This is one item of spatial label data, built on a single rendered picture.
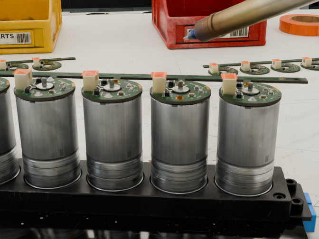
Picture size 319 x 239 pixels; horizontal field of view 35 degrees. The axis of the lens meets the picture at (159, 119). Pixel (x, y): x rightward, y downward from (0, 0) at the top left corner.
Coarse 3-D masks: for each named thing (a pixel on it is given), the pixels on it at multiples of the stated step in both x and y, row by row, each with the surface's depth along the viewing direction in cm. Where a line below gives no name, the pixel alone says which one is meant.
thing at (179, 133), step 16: (160, 112) 20; (176, 112) 20; (192, 112) 20; (208, 112) 21; (160, 128) 20; (176, 128) 20; (192, 128) 20; (208, 128) 21; (160, 144) 21; (176, 144) 20; (192, 144) 20; (160, 160) 21; (176, 160) 21; (192, 160) 21; (160, 176) 21; (176, 176) 21; (192, 176) 21; (176, 192) 21; (192, 192) 21
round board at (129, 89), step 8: (104, 80) 21; (120, 80) 22; (128, 80) 22; (128, 88) 21; (136, 88) 21; (88, 96) 20; (96, 96) 20; (120, 96) 20; (128, 96) 20; (136, 96) 20
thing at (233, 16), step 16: (256, 0) 15; (272, 0) 15; (288, 0) 14; (304, 0) 14; (208, 16) 17; (224, 16) 16; (240, 16) 16; (256, 16) 16; (272, 16) 15; (208, 32) 17; (224, 32) 17
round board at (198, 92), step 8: (168, 80) 21; (152, 88) 21; (192, 88) 21; (200, 88) 21; (208, 88) 21; (152, 96) 20; (160, 96) 20; (168, 96) 20; (176, 96) 20; (184, 96) 20; (192, 96) 20; (200, 96) 20; (208, 96) 20
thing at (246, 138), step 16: (224, 112) 20; (240, 112) 20; (256, 112) 20; (272, 112) 20; (224, 128) 20; (240, 128) 20; (256, 128) 20; (272, 128) 20; (224, 144) 21; (240, 144) 20; (256, 144) 20; (272, 144) 21; (224, 160) 21; (240, 160) 20; (256, 160) 20; (272, 160) 21; (224, 176) 21; (240, 176) 21; (256, 176) 21; (272, 176) 22; (240, 192) 21; (256, 192) 21
